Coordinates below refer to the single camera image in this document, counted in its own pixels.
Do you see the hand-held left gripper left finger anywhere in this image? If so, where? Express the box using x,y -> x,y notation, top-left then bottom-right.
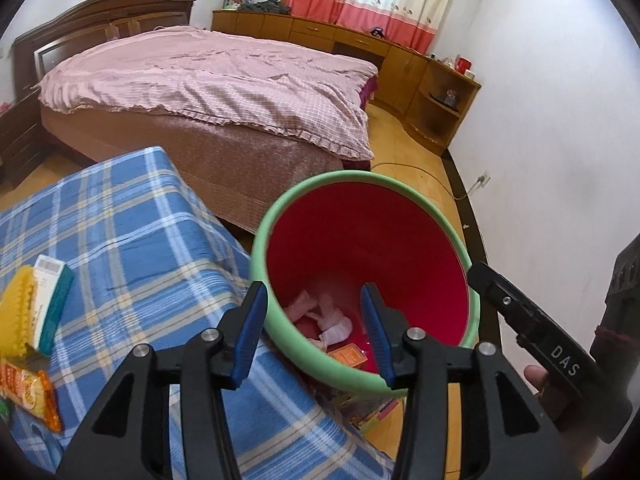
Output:
56,281 -> 271,480

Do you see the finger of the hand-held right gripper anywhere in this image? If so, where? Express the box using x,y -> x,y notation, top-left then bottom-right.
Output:
467,260 -> 632,444

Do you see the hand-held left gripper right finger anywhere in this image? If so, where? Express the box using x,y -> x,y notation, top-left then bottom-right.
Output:
360,282 -> 586,480

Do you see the green red trash bin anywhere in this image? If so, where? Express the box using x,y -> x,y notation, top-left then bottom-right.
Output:
249,170 -> 482,400

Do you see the person's right hand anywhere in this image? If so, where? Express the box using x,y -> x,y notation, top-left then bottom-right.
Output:
523,365 -> 612,480

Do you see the crumpled white tissue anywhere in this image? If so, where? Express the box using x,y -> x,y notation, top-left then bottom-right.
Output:
306,294 -> 354,348

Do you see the crumpled pink tissue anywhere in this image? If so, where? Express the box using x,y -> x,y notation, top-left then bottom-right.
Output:
287,291 -> 321,321

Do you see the colourful book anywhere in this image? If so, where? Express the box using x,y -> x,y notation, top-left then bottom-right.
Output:
345,392 -> 401,433

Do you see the blue plaid tablecloth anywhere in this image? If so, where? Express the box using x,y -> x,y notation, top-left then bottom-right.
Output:
0,146 -> 396,480

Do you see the brown bed base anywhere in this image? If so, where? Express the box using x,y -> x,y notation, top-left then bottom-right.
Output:
37,105 -> 373,235

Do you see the teal white box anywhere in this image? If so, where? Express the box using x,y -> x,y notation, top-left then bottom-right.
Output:
27,255 -> 76,356

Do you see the wooden corner shelf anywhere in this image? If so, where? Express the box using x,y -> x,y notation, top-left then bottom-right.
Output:
402,55 -> 482,156

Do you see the orange snack packet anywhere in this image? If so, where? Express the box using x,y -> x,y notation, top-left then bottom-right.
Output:
0,357 -> 63,433

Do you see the yellow sponge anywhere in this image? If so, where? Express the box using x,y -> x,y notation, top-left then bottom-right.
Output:
0,266 -> 38,356

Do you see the bed with pink cover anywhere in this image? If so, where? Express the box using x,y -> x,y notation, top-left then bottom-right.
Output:
39,25 -> 379,161

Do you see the dark wooden nightstand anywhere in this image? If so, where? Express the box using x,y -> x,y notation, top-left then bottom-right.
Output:
0,87 -> 48,186

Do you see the long wooden cabinet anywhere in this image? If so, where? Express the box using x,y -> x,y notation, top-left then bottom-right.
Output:
211,9 -> 432,121

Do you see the dark clothes pile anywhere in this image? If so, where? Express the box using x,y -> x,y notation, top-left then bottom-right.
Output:
240,0 -> 292,15

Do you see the dark wooden headboard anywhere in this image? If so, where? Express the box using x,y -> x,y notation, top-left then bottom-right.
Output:
11,0 -> 197,92

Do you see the floor cable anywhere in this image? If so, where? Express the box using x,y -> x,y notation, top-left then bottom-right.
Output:
372,160 -> 482,201

